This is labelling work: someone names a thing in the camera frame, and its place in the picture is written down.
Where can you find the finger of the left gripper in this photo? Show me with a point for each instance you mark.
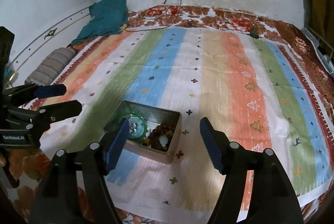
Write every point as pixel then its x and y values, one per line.
pixel 53 113
pixel 28 92

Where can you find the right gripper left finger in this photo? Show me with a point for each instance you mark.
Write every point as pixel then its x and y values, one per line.
pixel 74 189

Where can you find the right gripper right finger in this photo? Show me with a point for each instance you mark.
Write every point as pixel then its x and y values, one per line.
pixel 273 199

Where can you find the green jade bangle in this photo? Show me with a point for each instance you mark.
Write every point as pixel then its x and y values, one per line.
pixel 137 125

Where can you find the person's left hand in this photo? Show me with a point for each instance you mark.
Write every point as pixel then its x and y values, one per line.
pixel 2 161

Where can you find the floral brown bedsheet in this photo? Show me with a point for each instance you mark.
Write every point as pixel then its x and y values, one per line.
pixel 29 166

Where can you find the striped grey rolled cloth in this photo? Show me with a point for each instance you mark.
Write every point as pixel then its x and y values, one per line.
pixel 47 71

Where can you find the silver metal tin box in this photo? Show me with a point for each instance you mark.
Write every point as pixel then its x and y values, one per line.
pixel 162 137

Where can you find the teal cloth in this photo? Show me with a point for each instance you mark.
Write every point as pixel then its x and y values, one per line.
pixel 108 17

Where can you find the striped colourful mat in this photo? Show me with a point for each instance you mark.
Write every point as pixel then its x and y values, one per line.
pixel 256 91

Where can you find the clear plastic bin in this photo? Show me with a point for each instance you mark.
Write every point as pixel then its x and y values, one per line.
pixel 323 50

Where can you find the black charger plug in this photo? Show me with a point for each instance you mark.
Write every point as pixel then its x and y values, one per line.
pixel 253 33

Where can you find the mustard hanging garment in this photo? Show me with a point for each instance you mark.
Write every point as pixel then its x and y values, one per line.
pixel 319 17

